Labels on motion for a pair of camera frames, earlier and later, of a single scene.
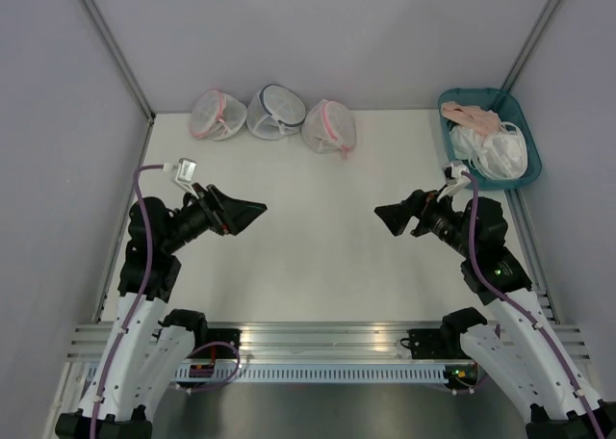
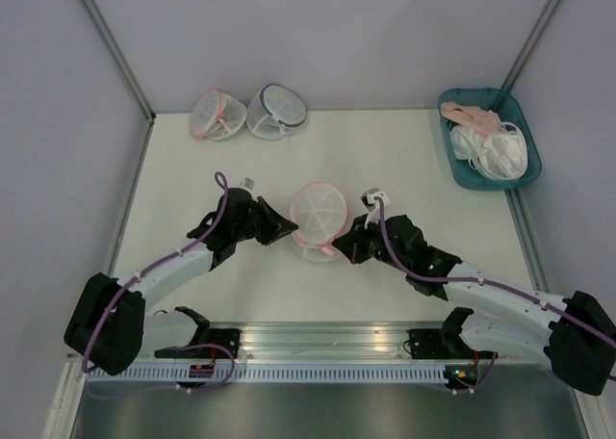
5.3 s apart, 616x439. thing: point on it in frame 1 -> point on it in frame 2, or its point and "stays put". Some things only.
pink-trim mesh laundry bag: [217, 116] stays put
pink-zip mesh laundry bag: [329, 127] -> [321, 213]
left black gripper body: [189, 222] -> [242, 230]
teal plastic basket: [510, 112] stays put
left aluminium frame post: [111, 46] stays put
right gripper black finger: [397, 217] -> [353, 245]
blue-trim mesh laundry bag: [274, 111] stays put
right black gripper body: [444, 221] -> [375, 246]
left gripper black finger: [228, 216] -> [266, 225]
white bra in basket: [503, 153] stays put
